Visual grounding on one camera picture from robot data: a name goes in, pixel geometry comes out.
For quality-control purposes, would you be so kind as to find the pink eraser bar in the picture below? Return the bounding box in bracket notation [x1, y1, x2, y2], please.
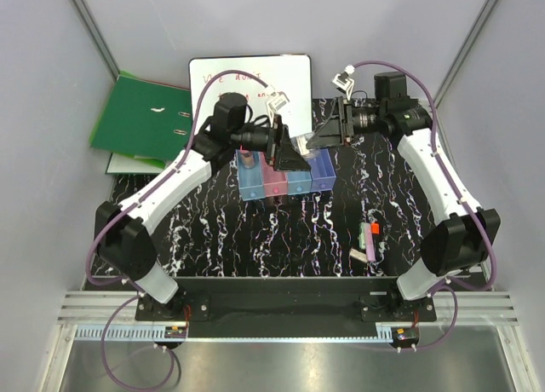
[365, 233, 376, 262]

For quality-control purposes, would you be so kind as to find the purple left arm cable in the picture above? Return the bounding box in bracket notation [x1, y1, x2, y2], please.
[84, 70, 273, 388]

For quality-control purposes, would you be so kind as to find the green ring binder folder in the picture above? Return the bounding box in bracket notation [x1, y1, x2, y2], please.
[89, 72, 192, 162]

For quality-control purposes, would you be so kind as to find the aluminium rail frame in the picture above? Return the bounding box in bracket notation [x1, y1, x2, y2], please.
[37, 100, 542, 392]

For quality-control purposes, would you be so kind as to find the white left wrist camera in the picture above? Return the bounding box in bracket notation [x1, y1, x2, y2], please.
[264, 85, 290, 118]

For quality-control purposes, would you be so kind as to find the pink capped glitter jar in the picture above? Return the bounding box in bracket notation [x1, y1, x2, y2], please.
[238, 149, 255, 170]

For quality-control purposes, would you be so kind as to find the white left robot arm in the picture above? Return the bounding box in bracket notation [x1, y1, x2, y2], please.
[95, 92, 310, 320]

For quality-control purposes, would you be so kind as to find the black marble pattern mat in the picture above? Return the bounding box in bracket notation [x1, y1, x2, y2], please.
[152, 134, 434, 277]

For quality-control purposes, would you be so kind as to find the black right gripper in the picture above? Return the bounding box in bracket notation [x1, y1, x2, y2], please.
[307, 96, 386, 152]

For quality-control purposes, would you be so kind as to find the clear round glitter container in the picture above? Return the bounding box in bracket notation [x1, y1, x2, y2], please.
[292, 133, 321, 160]

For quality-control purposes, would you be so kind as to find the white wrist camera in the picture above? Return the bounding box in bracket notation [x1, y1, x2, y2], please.
[331, 65, 355, 100]
[264, 85, 290, 118]

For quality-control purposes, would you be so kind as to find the white small eraser block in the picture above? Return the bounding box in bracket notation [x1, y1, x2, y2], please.
[349, 249, 368, 263]

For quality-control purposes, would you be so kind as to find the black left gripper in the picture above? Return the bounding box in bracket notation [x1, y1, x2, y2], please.
[231, 113, 311, 171]

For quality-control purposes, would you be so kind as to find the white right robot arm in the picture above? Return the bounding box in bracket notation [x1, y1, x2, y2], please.
[307, 66, 501, 321]

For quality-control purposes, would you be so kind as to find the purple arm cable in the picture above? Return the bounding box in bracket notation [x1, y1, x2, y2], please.
[84, 70, 273, 388]
[351, 61, 499, 353]

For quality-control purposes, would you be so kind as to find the light blue plastic bin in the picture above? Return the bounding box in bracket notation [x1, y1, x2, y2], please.
[236, 151, 266, 201]

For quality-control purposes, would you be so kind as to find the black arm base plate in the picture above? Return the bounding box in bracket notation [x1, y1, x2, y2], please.
[135, 277, 437, 342]

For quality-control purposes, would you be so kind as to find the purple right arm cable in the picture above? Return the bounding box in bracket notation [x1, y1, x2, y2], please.
[351, 61, 499, 353]

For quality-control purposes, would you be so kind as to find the pink plastic bin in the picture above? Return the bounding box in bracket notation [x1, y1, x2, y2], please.
[260, 153, 288, 197]

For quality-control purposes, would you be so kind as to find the white dry-erase board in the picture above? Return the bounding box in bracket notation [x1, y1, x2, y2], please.
[188, 55, 313, 137]

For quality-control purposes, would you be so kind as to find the orange small cube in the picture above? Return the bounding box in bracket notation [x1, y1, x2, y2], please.
[370, 223, 380, 234]

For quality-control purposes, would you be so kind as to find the green white paper booklet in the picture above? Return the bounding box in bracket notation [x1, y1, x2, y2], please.
[106, 153, 168, 175]

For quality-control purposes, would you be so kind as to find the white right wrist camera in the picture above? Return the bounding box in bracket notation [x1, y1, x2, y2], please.
[331, 65, 355, 100]

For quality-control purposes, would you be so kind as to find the purple plastic bin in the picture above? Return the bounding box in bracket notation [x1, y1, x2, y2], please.
[307, 149, 336, 193]

